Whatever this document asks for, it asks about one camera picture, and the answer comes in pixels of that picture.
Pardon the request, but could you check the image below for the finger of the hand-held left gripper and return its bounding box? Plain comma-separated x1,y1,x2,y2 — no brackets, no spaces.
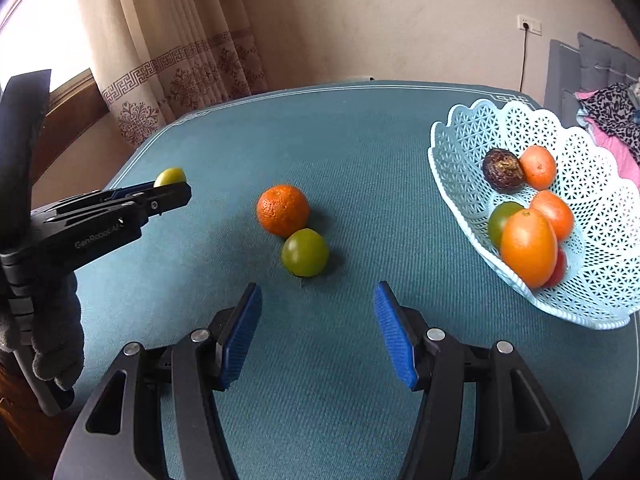
50,183,162,214
46,182,193,226

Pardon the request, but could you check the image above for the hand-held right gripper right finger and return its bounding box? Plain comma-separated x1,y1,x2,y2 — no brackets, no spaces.
374,281,583,480

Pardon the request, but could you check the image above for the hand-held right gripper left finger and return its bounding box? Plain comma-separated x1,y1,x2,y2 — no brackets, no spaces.
52,282,263,480

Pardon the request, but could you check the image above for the small green tomato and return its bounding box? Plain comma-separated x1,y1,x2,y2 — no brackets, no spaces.
487,201,526,252
153,167,187,189

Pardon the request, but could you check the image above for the large green tomato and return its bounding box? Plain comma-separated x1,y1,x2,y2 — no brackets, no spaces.
281,228,330,278

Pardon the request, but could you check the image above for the rough dark orange tangerine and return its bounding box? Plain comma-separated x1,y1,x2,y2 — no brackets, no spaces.
256,185,311,239

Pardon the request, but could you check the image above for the large smooth orange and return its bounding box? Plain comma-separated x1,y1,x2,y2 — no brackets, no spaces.
500,208,558,289

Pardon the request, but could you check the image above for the red tomato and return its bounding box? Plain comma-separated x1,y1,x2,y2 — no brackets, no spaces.
542,246,569,289

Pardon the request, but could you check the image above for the dark brown passion fruit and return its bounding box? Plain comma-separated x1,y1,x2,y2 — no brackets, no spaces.
482,148,525,192

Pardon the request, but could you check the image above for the small tangerine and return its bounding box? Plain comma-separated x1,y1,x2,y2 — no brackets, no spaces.
528,190,576,243

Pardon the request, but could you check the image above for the large orange with pale patch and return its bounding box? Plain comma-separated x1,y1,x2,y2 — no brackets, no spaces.
518,145,558,191

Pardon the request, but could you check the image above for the light blue lattice basket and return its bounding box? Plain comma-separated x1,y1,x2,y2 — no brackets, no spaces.
427,99,640,331

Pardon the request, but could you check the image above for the person's left hand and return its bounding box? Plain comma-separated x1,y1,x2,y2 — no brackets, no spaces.
30,271,86,391

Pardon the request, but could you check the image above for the beige patterned curtain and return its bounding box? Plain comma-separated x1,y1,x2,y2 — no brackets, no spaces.
70,0,273,148

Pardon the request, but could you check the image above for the window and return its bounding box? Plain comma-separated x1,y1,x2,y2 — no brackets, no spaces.
0,0,96,92

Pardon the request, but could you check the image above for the pile of patterned clothes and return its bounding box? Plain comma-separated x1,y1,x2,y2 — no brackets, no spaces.
575,82,640,171

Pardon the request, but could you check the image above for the grey padded headboard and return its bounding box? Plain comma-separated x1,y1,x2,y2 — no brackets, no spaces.
542,32,640,126

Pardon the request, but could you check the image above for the brown wooden window frame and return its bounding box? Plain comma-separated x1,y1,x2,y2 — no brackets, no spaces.
30,67,132,196

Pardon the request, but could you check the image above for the black power cable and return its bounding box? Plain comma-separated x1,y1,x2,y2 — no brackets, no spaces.
517,30,532,92

